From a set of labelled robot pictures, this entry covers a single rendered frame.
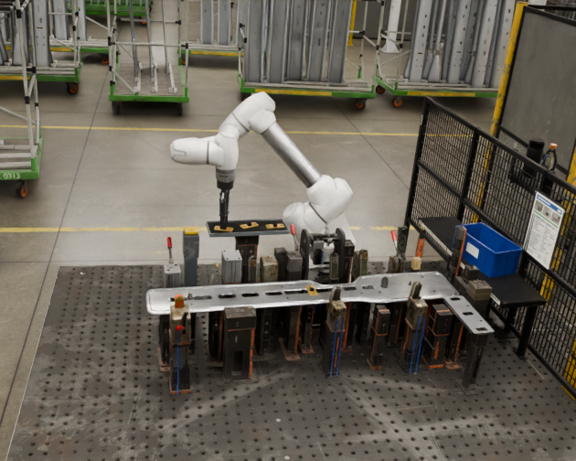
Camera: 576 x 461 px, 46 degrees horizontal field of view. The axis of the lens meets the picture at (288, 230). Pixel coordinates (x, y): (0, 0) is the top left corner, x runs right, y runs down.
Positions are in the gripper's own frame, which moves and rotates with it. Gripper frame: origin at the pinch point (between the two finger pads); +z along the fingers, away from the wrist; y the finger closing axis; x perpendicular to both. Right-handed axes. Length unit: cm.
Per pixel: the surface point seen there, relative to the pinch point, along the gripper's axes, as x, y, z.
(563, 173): 199, -172, 17
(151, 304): -21, 45, 20
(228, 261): 6.1, 19.7, 9.6
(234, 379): 16, 50, 48
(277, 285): 28.1, 17.7, 20.1
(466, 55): 223, -808, 51
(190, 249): -13.5, 7.3, 12.5
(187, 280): -14.6, 7.1, 28.9
